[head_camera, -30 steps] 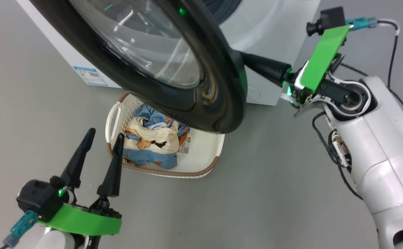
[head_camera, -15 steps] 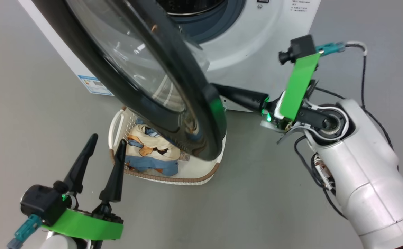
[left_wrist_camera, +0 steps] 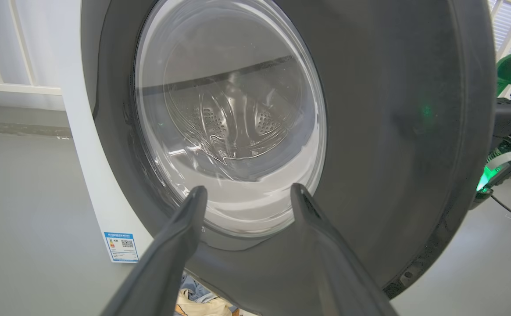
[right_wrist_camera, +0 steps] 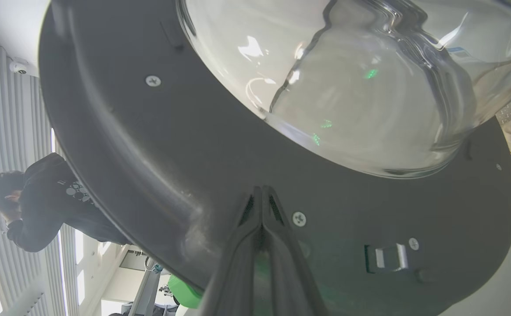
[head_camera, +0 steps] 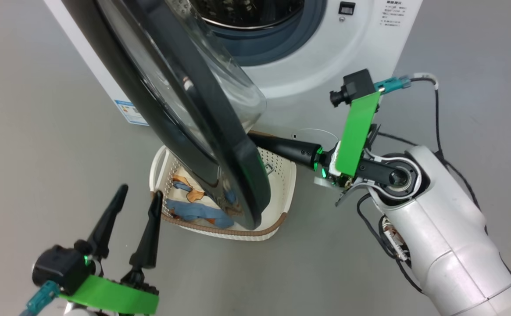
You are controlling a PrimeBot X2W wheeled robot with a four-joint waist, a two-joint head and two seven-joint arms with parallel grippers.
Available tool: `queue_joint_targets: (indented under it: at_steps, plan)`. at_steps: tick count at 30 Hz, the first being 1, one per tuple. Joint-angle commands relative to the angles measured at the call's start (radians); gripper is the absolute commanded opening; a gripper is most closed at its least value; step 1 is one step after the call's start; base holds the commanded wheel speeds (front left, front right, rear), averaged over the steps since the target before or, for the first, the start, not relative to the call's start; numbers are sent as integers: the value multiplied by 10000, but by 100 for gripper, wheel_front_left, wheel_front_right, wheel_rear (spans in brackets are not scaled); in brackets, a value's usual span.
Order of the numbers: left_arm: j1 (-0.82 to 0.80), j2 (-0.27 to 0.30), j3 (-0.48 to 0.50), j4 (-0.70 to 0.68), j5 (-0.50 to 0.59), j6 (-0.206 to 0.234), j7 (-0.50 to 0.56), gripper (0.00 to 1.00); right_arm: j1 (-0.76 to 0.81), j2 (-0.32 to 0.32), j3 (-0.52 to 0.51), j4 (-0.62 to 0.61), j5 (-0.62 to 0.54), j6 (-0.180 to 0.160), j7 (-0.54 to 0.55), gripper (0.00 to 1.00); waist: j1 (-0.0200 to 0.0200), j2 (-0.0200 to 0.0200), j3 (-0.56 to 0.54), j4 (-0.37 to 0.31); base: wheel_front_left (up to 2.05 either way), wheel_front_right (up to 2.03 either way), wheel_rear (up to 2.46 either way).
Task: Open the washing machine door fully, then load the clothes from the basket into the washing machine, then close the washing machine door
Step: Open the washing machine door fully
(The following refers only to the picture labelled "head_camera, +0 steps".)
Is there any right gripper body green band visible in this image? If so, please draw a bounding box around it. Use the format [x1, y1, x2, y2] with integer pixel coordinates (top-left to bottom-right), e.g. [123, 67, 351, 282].
[313, 91, 381, 190]

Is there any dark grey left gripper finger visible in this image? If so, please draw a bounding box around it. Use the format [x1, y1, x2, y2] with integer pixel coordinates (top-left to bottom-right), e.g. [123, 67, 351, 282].
[75, 183, 129, 260]
[121, 190, 164, 286]

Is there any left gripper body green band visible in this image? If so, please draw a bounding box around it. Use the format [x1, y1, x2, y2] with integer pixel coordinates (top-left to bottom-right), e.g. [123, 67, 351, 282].
[58, 274, 159, 316]

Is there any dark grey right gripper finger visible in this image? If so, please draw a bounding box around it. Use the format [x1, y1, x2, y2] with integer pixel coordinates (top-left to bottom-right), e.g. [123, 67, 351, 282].
[249, 133, 324, 170]

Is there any cream orange patterned garment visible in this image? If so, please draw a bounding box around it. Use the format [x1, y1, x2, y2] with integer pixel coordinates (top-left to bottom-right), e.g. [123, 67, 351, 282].
[170, 172, 207, 207]

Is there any black glass washing machine door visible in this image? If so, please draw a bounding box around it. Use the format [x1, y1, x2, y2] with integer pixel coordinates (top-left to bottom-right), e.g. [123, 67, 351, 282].
[60, 0, 273, 231]

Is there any blue denim garment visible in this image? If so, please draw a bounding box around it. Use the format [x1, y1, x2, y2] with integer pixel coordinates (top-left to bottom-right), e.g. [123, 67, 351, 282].
[164, 189, 243, 230]

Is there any cream perforated laundry basket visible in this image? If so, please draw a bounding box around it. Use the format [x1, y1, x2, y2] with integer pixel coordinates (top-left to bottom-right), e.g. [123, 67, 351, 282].
[149, 129, 297, 242]

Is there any white front-load washing machine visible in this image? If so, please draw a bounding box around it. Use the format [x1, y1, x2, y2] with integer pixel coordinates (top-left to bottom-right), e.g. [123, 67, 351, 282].
[43, 0, 425, 145]

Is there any round white filter cover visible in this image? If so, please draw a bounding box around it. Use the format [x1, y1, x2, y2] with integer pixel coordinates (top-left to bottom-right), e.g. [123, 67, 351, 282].
[294, 128, 340, 143]

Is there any blue energy label sticker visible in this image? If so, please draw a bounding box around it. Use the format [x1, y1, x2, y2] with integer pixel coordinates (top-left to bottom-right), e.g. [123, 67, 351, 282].
[114, 100, 150, 126]

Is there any printed text label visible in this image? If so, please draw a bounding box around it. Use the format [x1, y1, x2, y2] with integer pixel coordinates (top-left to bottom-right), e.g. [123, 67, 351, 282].
[378, 0, 407, 28]

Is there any teal right camera connector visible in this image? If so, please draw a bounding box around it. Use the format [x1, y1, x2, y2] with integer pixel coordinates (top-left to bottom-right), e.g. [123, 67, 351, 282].
[375, 75, 412, 93]

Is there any teal camera connector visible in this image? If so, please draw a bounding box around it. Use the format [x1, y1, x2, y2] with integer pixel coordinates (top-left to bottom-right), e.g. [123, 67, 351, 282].
[375, 75, 412, 93]
[18, 281, 61, 316]

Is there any teal left camera connector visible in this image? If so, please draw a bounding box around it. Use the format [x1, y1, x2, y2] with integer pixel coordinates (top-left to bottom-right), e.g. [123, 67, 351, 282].
[18, 281, 61, 316]

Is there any thin black camera cable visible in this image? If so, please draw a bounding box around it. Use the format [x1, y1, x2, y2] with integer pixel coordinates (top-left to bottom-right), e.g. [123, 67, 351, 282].
[407, 72, 511, 277]

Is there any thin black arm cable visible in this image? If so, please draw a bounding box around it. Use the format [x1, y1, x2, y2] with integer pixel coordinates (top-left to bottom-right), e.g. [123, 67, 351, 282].
[356, 193, 423, 294]

